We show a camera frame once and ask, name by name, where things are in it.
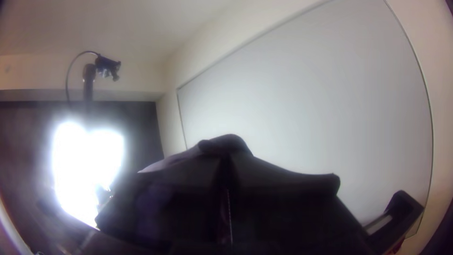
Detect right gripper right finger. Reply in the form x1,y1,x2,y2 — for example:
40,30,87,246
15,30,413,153
229,158,321,255

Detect black camera pole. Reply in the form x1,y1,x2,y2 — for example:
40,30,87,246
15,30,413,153
82,63,97,103

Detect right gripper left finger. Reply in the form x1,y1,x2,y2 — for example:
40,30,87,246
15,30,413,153
176,158,228,255

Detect small black overhead camera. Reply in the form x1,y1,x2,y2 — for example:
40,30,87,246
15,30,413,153
94,53,122,83

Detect black t-shirt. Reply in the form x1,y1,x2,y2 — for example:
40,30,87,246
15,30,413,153
94,133,373,255

